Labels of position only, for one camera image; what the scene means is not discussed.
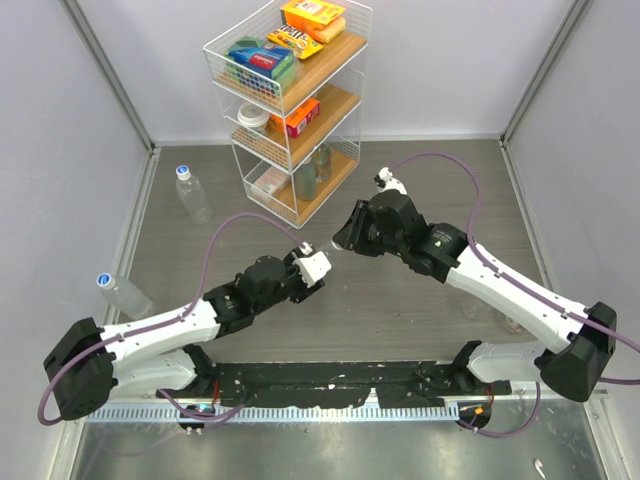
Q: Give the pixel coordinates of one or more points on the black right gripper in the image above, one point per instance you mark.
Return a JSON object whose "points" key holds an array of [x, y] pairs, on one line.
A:
{"points": [[351, 237]]}

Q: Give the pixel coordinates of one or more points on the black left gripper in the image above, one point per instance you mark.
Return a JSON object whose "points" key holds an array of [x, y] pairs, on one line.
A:
{"points": [[305, 291]]}

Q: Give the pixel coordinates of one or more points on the clear plastic bottle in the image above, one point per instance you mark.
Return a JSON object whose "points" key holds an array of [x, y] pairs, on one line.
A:
{"points": [[332, 251], [193, 198], [475, 310]]}

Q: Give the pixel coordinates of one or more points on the blue and white bottle cap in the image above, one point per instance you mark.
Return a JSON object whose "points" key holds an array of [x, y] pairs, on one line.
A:
{"points": [[183, 173]]}

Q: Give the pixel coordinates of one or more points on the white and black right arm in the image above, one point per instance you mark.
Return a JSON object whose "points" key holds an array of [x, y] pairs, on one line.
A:
{"points": [[573, 343]]}

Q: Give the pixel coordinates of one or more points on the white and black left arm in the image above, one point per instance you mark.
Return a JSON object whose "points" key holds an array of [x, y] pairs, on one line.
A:
{"points": [[92, 364]]}

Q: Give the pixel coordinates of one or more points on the clear bottle with blue cap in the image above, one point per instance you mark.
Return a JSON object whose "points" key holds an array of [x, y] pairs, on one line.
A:
{"points": [[125, 296]]}

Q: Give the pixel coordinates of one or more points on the green glass bottle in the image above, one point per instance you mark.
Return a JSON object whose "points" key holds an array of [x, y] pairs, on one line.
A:
{"points": [[513, 326]]}

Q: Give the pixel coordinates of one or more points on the glass jar, bottom shelf front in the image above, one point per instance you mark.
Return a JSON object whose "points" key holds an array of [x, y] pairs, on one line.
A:
{"points": [[305, 180]]}

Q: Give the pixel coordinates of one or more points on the glass jar, shelf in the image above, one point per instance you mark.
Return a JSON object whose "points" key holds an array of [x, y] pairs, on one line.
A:
{"points": [[322, 162], [305, 180]]}

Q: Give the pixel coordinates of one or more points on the glass jar, bottom shelf back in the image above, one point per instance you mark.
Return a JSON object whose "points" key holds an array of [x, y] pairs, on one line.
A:
{"points": [[322, 162]]}

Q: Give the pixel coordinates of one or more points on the white box, bottom shelf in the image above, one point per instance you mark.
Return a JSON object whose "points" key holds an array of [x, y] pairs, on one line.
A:
{"points": [[269, 184]]}

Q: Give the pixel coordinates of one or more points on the orange box, middle shelf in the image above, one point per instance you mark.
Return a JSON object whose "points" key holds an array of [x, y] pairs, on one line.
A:
{"points": [[296, 122]]}

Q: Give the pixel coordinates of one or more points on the white lidded paper cup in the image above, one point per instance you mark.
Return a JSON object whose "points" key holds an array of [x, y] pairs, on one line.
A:
{"points": [[253, 118]]}

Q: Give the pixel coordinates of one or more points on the yellow sponge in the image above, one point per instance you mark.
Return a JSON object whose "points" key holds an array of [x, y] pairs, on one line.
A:
{"points": [[329, 32]]}

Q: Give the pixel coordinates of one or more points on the green and blue box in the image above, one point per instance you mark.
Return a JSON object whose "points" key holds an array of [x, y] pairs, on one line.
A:
{"points": [[262, 66]]}

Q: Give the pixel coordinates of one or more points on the yellow candy bag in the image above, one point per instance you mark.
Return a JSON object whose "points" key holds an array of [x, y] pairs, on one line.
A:
{"points": [[302, 44]]}

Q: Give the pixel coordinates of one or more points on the orange snack box, top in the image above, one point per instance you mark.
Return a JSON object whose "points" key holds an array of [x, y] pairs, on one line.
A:
{"points": [[312, 14]]}

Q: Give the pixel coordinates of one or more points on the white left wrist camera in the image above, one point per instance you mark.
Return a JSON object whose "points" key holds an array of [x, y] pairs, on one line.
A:
{"points": [[313, 265]]}

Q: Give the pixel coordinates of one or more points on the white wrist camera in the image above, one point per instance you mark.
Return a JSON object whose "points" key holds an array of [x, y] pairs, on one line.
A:
{"points": [[313, 265], [386, 181]]}

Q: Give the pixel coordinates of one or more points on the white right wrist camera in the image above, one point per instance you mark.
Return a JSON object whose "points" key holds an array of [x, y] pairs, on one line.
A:
{"points": [[386, 181]]}

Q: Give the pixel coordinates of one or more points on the white slotted cable duct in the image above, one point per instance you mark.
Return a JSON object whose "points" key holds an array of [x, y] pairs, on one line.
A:
{"points": [[368, 412]]}

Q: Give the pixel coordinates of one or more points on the white wire shelf rack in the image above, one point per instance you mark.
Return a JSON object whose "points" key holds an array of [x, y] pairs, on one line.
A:
{"points": [[335, 77]]}

